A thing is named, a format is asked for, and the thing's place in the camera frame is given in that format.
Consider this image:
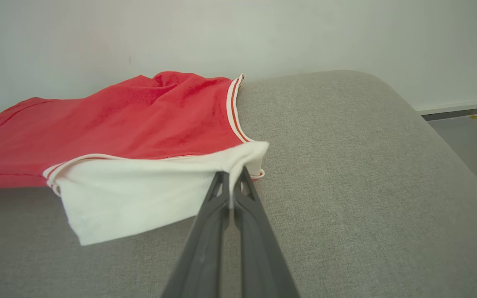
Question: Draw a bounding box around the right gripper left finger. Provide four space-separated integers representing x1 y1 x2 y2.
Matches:
162 171 231 298

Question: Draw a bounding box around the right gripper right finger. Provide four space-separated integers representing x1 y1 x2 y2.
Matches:
233 166 299 298

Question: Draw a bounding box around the red basketball jersey white trim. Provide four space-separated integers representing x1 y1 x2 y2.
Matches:
0 71 270 246

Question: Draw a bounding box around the white wall skirting board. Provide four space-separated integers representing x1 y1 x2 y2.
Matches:
417 101 477 121

